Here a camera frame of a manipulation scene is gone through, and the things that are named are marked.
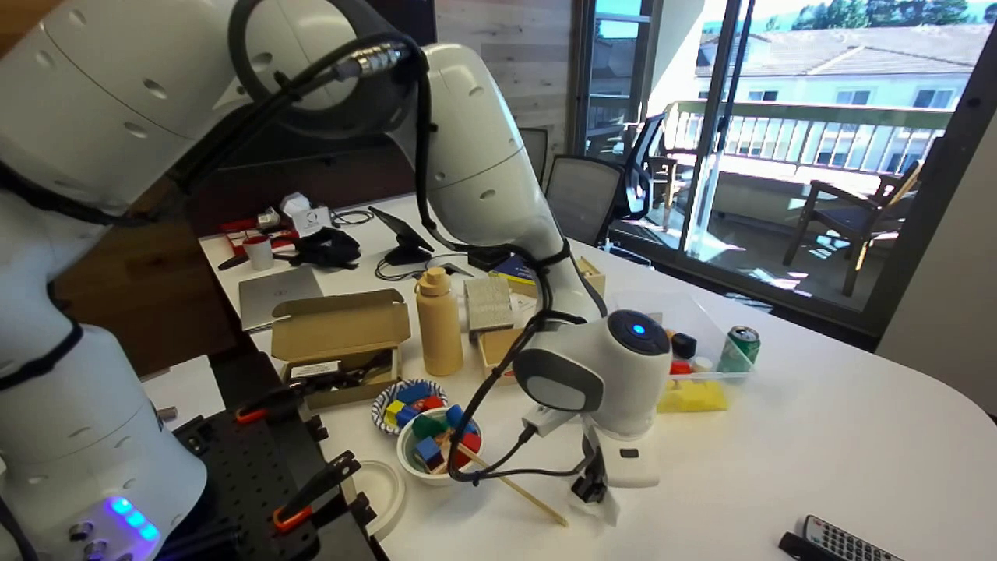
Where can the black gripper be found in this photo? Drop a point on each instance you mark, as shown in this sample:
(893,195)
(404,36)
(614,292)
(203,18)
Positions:
(597,449)

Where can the small wooden box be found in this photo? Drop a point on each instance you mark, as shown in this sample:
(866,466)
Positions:
(496,348)

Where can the small blue block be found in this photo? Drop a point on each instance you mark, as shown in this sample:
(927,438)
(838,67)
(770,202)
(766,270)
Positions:
(428,452)

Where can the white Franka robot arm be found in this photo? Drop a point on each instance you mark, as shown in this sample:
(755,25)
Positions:
(63,438)

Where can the green toy block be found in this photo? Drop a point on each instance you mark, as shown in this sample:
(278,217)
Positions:
(432,425)

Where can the tan plastic bottle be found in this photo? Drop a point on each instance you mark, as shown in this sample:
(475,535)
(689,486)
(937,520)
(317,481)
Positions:
(441,328)

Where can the small black box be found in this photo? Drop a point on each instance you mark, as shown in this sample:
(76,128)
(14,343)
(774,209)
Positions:
(485,256)

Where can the open cardboard box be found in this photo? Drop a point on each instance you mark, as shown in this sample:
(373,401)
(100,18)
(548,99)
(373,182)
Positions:
(338,328)

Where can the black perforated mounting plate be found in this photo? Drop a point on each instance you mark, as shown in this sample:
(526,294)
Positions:
(249,469)

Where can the thin wooden stick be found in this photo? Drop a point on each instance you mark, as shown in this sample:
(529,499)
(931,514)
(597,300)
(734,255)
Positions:
(534,502)

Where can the yellow sponge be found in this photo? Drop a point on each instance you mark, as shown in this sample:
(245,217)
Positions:
(695,397)

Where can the red toy ball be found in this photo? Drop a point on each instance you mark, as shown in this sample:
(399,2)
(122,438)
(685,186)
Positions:
(683,370)

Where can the black toy cube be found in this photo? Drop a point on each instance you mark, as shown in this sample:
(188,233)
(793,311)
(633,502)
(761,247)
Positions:
(683,348)

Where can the white bowl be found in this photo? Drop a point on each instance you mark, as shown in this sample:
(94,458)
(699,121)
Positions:
(409,473)

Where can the green drink can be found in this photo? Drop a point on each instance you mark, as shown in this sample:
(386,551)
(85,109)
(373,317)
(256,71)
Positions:
(741,349)

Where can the white tape roll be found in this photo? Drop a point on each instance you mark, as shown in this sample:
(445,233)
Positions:
(398,499)

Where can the clear plastic toy bin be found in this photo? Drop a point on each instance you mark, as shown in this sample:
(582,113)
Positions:
(718,317)

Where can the black handheld device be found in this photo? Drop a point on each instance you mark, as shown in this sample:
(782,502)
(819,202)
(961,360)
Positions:
(795,551)

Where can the blue book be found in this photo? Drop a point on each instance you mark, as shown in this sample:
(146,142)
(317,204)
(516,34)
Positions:
(519,275)

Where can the bowl of colourful items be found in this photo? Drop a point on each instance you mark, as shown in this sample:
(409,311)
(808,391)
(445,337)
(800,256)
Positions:
(386,406)

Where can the black remote control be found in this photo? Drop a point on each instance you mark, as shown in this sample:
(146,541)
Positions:
(846,544)

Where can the black orange clamp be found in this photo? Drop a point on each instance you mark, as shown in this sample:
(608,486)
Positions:
(317,492)
(270,402)

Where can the grey mesh office chair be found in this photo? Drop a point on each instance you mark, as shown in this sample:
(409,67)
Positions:
(583,197)
(534,157)

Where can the black tablet stand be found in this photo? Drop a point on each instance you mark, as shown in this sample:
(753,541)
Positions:
(399,244)

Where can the black office chair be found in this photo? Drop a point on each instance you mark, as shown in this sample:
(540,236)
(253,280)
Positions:
(648,168)

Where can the black pouch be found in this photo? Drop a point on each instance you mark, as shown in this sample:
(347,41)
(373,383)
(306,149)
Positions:
(328,252)

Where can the dark patio chair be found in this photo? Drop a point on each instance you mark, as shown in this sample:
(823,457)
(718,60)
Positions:
(846,219)

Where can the silver metal sheet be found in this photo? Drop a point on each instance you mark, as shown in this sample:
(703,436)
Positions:
(274,297)

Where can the white crumpled object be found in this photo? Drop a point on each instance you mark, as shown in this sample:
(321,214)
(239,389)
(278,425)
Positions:
(306,217)

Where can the small white cup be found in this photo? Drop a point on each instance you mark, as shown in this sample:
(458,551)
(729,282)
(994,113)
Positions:
(259,255)

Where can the balcony railing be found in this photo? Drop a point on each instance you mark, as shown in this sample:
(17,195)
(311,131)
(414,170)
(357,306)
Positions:
(811,136)

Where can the red packaging items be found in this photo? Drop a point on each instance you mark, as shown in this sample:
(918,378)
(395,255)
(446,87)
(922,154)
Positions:
(241,237)

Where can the wall television screen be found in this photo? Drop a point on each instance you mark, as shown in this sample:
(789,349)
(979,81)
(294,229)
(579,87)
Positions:
(364,157)

